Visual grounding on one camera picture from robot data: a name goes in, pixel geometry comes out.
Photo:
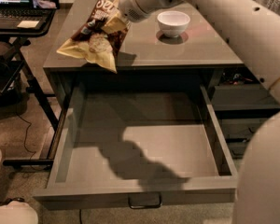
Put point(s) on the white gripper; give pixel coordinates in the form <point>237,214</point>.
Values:
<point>134,2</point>

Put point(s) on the brown sea salt chip bag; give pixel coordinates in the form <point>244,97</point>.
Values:
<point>91,43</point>

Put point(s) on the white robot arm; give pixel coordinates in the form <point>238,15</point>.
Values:
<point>253,33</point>

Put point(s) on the open grey top drawer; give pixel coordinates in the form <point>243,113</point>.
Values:
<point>116,144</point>

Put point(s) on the grey side upper drawer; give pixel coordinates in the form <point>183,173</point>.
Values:
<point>242,97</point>

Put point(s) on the closed grey middle drawer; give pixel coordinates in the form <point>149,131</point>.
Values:
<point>240,128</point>

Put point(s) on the closed grey drawer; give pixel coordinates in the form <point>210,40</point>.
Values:
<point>237,149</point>
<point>240,128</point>

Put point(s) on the closed grey lower drawer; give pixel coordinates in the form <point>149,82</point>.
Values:
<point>237,149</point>

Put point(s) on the white ceramic bowl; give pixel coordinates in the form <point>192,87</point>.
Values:
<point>173,23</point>

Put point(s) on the black smartphone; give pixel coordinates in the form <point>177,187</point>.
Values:
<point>45,4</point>

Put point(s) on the yellow sticky note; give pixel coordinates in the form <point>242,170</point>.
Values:
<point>28,24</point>

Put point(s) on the black laptop computer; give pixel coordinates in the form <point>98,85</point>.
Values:
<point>12,12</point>

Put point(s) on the black drawer handle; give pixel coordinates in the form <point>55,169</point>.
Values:
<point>145,201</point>

